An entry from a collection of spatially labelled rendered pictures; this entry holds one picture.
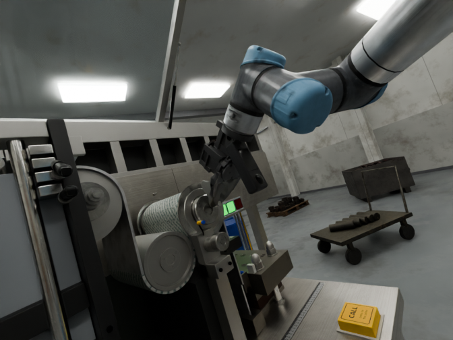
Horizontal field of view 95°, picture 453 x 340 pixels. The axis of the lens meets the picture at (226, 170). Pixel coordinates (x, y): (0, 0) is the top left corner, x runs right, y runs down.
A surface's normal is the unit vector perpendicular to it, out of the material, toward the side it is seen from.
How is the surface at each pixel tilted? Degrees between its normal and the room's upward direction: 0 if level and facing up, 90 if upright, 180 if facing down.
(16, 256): 90
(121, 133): 90
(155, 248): 90
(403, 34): 112
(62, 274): 90
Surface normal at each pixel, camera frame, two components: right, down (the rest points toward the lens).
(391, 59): -0.38, 0.83
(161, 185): 0.67, -0.27
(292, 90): -0.57, -0.40
